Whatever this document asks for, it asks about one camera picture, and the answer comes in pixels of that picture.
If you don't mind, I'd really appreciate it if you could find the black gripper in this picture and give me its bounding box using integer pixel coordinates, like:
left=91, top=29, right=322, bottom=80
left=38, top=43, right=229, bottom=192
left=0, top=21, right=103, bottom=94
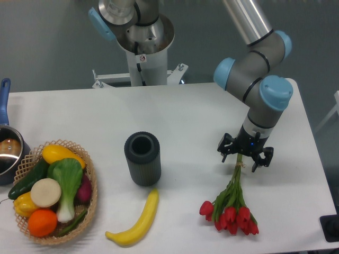
left=217, top=126, right=274, bottom=173

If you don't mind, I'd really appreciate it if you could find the red tulip bouquet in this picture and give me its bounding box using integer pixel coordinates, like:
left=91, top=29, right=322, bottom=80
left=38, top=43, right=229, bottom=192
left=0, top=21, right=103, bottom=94
left=199, top=154, right=259, bottom=235

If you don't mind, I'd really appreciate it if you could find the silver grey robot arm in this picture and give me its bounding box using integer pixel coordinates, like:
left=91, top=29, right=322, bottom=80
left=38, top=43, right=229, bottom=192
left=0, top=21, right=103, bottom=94
left=88, top=1, right=284, bottom=167

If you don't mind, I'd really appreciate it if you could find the dark grey ribbed vase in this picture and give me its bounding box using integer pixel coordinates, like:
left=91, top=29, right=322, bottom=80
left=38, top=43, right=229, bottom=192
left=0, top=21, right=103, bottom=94
left=124, top=131, right=162, bottom=187

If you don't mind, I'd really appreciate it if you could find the black device at edge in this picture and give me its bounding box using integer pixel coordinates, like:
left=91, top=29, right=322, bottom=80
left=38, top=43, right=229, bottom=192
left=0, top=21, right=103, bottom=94
left=319, top=214, right=338, bottom=242

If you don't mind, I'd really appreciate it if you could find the yellow banana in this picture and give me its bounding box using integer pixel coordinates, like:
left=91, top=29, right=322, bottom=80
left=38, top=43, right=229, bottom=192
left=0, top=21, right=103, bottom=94
left=105, top=188, right=159, bottom=247

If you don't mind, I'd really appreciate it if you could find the purple red onion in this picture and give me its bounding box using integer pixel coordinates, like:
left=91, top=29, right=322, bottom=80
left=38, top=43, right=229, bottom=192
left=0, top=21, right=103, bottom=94
left=76, top=174, right=92, bottom=203

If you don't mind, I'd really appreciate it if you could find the green bean pod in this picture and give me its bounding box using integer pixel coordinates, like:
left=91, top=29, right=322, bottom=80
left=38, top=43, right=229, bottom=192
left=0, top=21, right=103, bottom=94
left=57, top=210, right=87, bottom=237

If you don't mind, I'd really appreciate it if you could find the green bok choy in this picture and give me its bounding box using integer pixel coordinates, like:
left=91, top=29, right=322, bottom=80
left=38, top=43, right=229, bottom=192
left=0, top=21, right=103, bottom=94
left=47, top=158, right=83, bottom=223

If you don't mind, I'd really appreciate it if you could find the yellow squash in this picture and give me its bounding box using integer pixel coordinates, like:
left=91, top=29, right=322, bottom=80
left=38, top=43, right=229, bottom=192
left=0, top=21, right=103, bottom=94
left=42, top=144, right=86, bottom=169

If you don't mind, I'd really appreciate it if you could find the cream round bun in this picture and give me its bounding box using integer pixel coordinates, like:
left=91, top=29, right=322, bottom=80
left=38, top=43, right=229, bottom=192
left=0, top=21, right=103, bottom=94
left=30, top=178, right=61, bottom=208

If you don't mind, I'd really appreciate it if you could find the dark green cucumber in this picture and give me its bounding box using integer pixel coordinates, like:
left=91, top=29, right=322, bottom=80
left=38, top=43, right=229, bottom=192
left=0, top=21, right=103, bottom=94
left=8, top=159, right=49, bottom=200

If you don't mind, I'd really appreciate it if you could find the woven wicker basket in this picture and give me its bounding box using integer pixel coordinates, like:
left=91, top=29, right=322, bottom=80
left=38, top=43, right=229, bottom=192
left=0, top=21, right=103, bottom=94
left=13, top=139, right=97, bottom=245

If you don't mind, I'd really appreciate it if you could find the orange fruit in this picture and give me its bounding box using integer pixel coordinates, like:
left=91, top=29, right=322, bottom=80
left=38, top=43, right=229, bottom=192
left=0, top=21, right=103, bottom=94
left=28, top=208, right=58, bottom=237

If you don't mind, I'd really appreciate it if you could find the yellow bell pepper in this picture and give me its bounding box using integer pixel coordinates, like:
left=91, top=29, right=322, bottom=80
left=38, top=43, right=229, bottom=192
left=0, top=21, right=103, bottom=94
left=13, top=192, right=40, bottom=217

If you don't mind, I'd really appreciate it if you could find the white frame at right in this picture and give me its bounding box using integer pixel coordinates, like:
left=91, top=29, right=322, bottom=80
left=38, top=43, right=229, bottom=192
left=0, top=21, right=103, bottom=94
left=319, top=91, right=338, bottom=128

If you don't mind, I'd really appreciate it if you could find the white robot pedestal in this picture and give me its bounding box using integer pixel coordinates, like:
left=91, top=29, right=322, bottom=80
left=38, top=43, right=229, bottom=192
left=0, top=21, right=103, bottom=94
left=92, top=44, right=189, bottom=88

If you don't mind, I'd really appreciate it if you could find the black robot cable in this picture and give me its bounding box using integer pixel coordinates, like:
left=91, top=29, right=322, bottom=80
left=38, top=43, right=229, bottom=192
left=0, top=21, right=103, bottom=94
left=133, top=41, right=147, bottom=87

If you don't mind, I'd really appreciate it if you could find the blue handled saucepan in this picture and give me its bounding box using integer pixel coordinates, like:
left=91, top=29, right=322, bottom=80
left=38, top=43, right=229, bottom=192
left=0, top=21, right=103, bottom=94
left=1, top=78, right=30, bottom=186

